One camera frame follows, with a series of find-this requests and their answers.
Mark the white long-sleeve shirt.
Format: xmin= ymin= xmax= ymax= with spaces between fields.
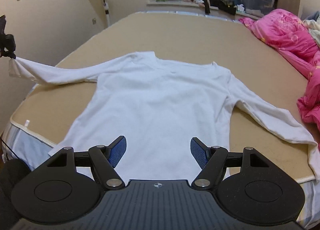
xmin=8 ymin=50 xmax=320 ymax=183

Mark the white floral duvet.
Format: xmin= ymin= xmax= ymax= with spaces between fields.
xmin=303 ymin=11 xmax=320 ymax=47

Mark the pink floral quilt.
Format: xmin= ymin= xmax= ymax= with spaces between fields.
xmin=239 ymin=9 xmax=319 ymax=126

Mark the tan bed mattress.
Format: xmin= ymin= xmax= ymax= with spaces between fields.
xmin=10 ymin=11 xmax=318 ymax=183

